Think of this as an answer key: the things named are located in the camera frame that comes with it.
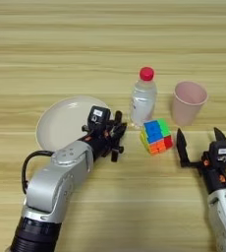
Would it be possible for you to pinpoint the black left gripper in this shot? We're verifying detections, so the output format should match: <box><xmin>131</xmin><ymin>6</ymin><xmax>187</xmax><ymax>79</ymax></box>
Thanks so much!
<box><xmin>81</xmin><ymin>121</ymin><xmax>128</xmax><ymax>160</ymax></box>

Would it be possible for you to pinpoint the multicoloured puzzle cube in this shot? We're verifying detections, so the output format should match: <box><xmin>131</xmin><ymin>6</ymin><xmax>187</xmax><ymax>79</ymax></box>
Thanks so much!
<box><xmin>140</xmin><ymin>118</ymin><xmax>175</xmax><ymax>156</ymax></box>

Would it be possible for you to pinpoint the pink plastic cup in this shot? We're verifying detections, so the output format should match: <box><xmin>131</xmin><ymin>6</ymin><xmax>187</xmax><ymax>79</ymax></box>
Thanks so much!
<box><xmin>170</xmin><ymin>81</ymin><xmax>209</xmax><ymax>128</ymax></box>

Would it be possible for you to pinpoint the right gripper white-labelled black box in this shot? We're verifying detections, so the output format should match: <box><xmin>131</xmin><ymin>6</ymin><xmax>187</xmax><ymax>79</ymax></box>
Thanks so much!
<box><xmin>208</xmin><ymin>141</ymin><xmax>226</xmax><ymax>166</ymax></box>

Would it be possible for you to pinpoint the round beige plate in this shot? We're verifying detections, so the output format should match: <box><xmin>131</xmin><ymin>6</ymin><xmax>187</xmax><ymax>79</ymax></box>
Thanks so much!
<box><xmin>34</xmin><ymin>94</ymin><xmax>114</xmax><ymax>153</ymax></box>

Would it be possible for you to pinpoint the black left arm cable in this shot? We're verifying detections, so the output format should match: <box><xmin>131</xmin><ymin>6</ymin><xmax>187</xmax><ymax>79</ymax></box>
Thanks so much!
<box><xmin>21</xmin><ymin>150</ymin><xmax>56</xmax><ymax>195</ymax></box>

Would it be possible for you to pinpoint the left gripper white-labelled black box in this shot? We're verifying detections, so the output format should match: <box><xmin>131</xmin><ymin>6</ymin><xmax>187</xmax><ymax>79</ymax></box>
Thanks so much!
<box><xmin>86</xmin><ymin>104</ymin><xmax>112</xmax><ymax>131</ymax></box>

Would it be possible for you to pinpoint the clear red-capped water bottle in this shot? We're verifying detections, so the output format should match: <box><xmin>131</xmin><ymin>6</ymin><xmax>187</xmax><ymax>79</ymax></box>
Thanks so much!
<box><xmin>129</xmin><ymin>66</ymin><xmax>158</xmax><ymax>130</ymax></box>

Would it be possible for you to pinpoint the gripper white-labelled black box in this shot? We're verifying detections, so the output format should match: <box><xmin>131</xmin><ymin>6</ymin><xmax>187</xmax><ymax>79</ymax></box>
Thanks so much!
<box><xmin>208</xmin><ymin>141</ymin><xmax>226</xmax><ymax>166</ymax></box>
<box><xmin>86</xmin><ymin>104</ymin><xmax>112</xmax><ymax>131</ymax></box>

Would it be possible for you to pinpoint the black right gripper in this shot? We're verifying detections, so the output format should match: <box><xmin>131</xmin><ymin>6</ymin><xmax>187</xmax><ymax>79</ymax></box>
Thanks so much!
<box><xmin>176</xmin><ymin>126</ymin><xmax>226</xmax><ymax>195</ymax></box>

